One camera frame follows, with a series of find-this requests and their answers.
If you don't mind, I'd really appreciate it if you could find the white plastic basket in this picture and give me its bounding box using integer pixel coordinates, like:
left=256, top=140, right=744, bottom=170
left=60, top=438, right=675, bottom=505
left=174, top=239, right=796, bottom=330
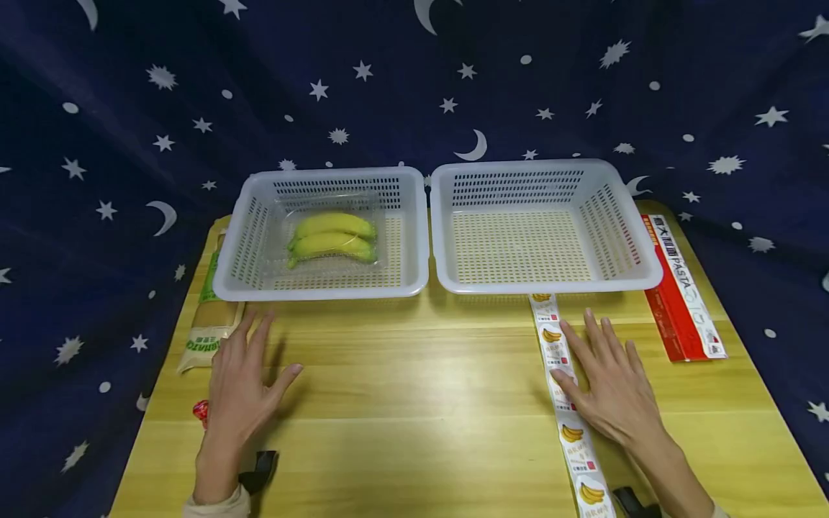
left=430, top=159, right=664, bottom=295
left=212, top=167, right=430, bottom=301

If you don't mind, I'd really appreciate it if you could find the person's right forearm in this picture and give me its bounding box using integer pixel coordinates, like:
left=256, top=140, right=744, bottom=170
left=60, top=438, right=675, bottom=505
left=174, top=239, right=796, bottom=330
left=629, top=430, right=732, bottom=518

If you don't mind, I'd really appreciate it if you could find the person's left hand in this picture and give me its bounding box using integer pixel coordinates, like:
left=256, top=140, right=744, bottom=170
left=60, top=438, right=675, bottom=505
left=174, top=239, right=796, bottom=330
left=204, top=309, right=304, bottom=468

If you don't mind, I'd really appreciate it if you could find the red and white pasta packet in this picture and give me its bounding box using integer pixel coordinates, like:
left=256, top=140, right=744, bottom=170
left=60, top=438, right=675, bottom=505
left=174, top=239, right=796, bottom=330
left=640, top=214, right=728, bottom=363

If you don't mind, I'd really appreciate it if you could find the banana sticker strip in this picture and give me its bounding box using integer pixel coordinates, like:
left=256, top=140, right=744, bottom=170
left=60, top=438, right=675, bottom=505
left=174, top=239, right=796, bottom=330
left=527, top=293, right=617, bottom=518

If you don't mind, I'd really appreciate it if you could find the person's left forearm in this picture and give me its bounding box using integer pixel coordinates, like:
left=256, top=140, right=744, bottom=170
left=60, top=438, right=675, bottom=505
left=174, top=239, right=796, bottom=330
left=182, top=458, right=253, bottom=518

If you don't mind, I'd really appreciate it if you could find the person's right hand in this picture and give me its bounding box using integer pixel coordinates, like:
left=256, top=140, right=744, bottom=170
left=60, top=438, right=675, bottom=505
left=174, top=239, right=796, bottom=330
left=551, top=309, right=668, bottom=455

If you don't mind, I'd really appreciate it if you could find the clear plastic fruit package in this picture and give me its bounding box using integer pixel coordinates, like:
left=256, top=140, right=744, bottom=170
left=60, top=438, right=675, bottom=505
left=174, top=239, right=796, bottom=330
left=274, top=190, right=390, bottom=278

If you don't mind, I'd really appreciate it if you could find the green and beige noodle packet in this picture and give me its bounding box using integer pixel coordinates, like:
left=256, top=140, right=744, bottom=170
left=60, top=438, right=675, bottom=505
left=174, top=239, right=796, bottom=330
left=177, top=229, right=248, bottom=375

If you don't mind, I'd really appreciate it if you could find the yellow banana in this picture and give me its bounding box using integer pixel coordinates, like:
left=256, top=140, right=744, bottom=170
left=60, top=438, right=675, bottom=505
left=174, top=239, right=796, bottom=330
left=292, top=212, right=378, bottom=246
left=286, top=232, right=378, bottom=270

